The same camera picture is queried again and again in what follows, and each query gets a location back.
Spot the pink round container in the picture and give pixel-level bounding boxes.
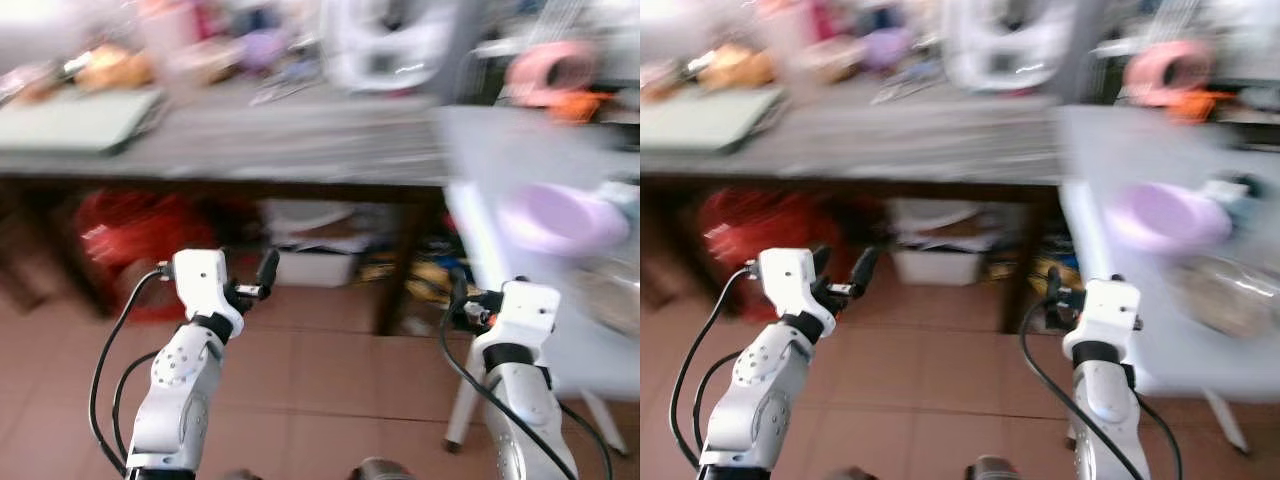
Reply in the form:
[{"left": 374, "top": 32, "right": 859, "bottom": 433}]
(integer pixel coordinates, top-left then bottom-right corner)
[
  {"left": 505, "top": 40, "right": 601, "bottom": 109},
  {"left": 1122, "top": 40, "right": 1216, "bottom": 109}
]

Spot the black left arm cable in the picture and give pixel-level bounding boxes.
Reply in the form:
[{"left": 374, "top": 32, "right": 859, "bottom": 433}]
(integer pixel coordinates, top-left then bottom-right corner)
[
  {"left": 88, "top": 265, "right": 176, "bottom": 476},
  {"left": 672, "top": 265, "right": 766, "bottom": 471},
  {"left": 112, "top": 350, "right": 161, "bottom": 466},
  {"left": 692, "top": 350, "right": 746, "bottom": 461}
]

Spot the white plastic storage box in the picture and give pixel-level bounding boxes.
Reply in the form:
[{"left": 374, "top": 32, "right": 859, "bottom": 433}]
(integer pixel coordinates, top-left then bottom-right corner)
[
  {"left": 262, "top": 200, "right": 391, "bottom": 289},
  {"left": 888, "top": 198, "right": 1001, "bottom": 287}
]

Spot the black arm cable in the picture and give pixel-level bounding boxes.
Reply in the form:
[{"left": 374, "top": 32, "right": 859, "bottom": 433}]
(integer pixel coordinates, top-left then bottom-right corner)
[
  {"left": 692, "top": 350, "right": 746, "bottom": 461},
  {"left": 672, "top": 265, "right": 766, "bottom": 471},
  {"left": 88, "top": 265, "right": 176, "bottom": 476},
  {"left": 112, "top": 350, "right": 161, "bottom": 466},
  {"left": 558, "top": 398, "right": 613, "bottom": 480},
  {"left": 440, "top": 300, "right": 561, "bottom": 480},
  {"left": 1018, "top": 300, "right": 1146, "bottom": 480},
  {"left": 1135, "top": 390, "right": 1184, "bottom": 480}
]

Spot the orange plastic item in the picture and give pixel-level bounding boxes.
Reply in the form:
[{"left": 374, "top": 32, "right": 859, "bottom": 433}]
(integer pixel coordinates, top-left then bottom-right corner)
[
  {"left": 548, "top": 90, "right": 611, "bottom": 123},
  {"left": 1165, "top": 90, "right": 1236, "bottom": 123}
]

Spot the white folding table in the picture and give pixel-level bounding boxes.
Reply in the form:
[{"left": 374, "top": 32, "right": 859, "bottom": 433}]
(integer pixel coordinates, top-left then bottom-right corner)
[
  {"left": 1055, "top": 105, "right": 1280, "bottom": 456},
  {"left": 437, "top": 105, "right": 641, "bottom": 456}
]

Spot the grey top wooden table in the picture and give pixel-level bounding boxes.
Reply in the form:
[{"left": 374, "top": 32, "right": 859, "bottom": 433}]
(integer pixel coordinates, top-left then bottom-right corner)
[
  {"left": 0, "top": 85, "right": 471, "bottom": 336},
  {"left": 640, "top": 85, "right": 1066, "bottom": 336}
]

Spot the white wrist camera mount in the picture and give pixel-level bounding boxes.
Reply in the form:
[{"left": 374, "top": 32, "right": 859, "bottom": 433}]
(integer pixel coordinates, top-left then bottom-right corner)
[
  {"left": 172, "top": 249, "right": 244, "bottom": 336},
  {"left": 757, "top": 248, "right": 834, "bottom": 336},
  {"left": 480, "top": 281, "right": 562, "bottom": 366},
  {"left": 1062, "top": 279, "right": 1142, "bottom": 363}
]

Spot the clear glass bowl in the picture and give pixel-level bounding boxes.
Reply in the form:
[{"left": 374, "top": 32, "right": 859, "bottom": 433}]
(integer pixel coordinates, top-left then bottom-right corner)
[
  {"left": 575, "top": 255, "right": 641, "bottom": 336},
  {"left": 1170, "top": 255, "right": 1280, "bottom": 339}
]

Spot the purple cup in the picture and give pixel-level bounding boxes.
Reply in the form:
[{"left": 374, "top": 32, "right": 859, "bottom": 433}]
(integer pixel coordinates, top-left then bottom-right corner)
[
  {"left": 860, "top": 28, "right": 911, "bottom": 73},
  {"left": 240, "top": 30, "right": 291, "bottom": 73}
]

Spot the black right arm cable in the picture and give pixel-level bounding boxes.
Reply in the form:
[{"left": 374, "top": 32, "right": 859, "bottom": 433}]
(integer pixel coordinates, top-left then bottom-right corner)
[
  {"left": 1135, "top": 390, "right": 1184, "bottom": 480},
  {"left": 440, "top": 300, "right": 561, "bottom": 480},
  {"left": 1018, "top": 300, "right": 1146, "bottom": 480},
  {"left": 558, "top": 398, "right": 613, "bottom": 480}
]

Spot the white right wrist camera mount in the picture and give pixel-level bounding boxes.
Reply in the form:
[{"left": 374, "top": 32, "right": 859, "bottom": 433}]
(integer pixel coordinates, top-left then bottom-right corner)
[
  {"left": 1062, "top": 279, "right": 1142, "bottom": 363},
  {"left": 480, "top": 281, "right": 562, "bottom": 366}
]

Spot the white teal container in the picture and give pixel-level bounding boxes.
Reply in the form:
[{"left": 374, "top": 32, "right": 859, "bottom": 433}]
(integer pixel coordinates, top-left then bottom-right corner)
[
  {"left": 600, "top": 180, "right": 641, "bottom": 221},
  {"left": 1205, "top": 176, "right": 1266, "bottom": 216}
]

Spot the brown bread buns bag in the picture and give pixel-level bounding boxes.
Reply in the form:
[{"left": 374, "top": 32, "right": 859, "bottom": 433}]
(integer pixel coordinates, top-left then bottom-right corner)
[
  {"left": 697, "top": 42, "right": 776, "bottom": 91},
  {"left": 75, "top": 45, "right": 153, "bottom": 91}
]

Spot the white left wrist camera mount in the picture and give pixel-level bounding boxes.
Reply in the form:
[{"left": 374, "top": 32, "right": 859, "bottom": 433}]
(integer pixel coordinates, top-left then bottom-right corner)
[
  {"left": 172, "top": 249, "right": 244, "bottom": 336},
  {"left": 757, "top": 248, "right": 834, "bottom": 336}
]

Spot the pale green cutting board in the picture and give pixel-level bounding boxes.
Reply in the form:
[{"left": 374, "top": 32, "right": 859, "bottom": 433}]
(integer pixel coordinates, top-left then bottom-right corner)
[
  {"left": 0, "top": 90, "right": 166, "bottom": 156},
  {"left": 640, "top": 88, "right": 791, "bottom": 154}
]

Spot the white kitchen appliance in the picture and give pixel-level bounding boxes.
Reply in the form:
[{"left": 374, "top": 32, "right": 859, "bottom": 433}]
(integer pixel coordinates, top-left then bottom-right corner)
[
  {"left": 320, "top": 0, "right": 461, "bottom": 93},
  {"left": 945, "top": 0, "right": 1086, "bottom": 93}
]

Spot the purple plastic bowl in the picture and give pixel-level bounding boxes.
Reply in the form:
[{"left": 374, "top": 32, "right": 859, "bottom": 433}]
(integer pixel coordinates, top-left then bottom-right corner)
[
  {"left": 1105, "top": 182, "right": 1233, "bottom": 255},
  {"left": 498, "top": 183, "right": 631, "bottom": 257}
]

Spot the red plastic stool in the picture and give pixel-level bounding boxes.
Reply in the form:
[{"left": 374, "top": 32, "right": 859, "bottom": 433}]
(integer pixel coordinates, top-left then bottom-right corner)
[
  {"left": 697, "top": 188, "right": 881, "bottom": 301},
  {"left": 75, "top": 190, "right": 251, "bottom": 321}
]

